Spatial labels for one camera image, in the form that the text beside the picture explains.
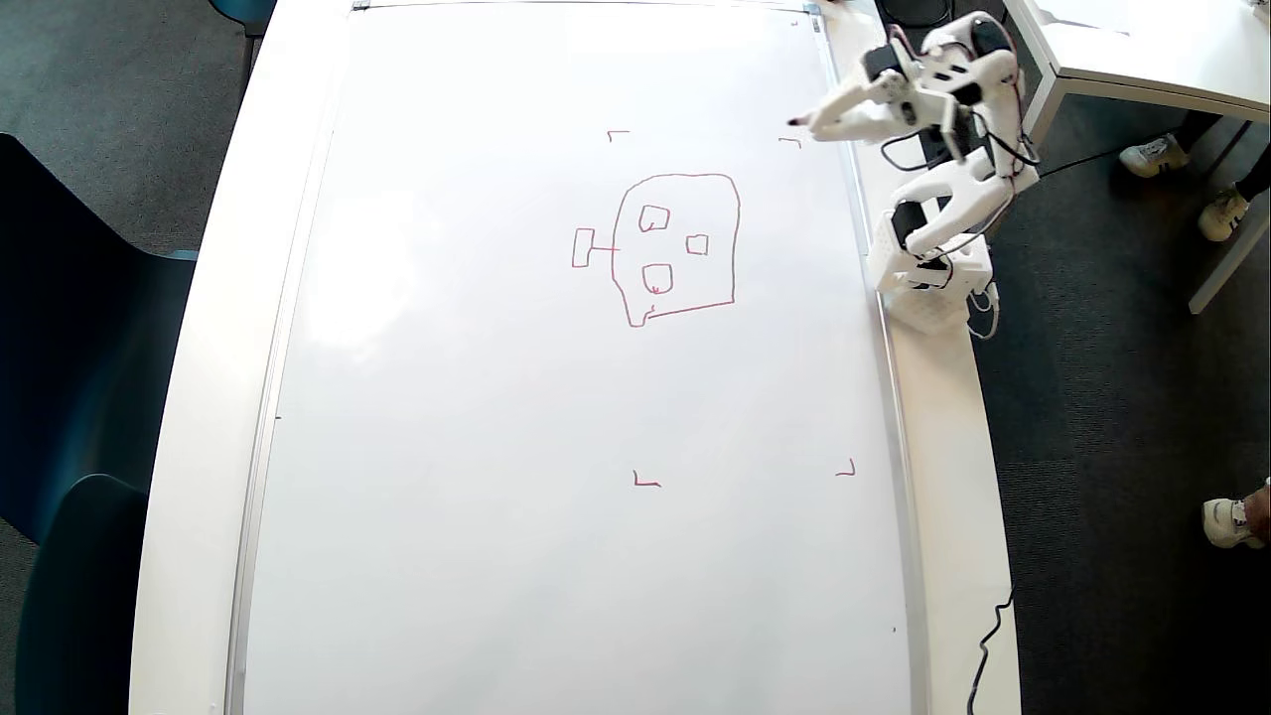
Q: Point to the white table with grey legs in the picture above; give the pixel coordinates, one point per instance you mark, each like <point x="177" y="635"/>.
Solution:
<point x="1162" y="50"/>

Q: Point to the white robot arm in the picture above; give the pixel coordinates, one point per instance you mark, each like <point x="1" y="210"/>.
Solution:
<point x="968" y="194"/>

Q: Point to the white shoe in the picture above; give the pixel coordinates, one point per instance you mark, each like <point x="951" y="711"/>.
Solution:
<point x="1229" y="523"/>

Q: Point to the dark trouser leg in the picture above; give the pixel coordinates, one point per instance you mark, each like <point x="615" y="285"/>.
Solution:
<point x="1197" y="127"/>
<point x="1255" y="177"/>

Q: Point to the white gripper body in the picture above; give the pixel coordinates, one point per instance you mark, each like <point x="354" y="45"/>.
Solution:
<point x="866" y="111"/>

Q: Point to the white whiteboard with metal frame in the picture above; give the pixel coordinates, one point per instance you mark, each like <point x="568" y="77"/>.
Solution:
<point x="496" y="447"/>

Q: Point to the dark blue chair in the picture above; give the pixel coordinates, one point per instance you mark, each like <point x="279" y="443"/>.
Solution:
<point x="79" y="606"/>
<point x="70" y="328"/>
<point x="241" y="12"/>

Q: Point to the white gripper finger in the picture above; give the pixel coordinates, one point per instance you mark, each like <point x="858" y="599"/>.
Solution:
<point x="864" y="127"/>
<point x="859" y="97"/>

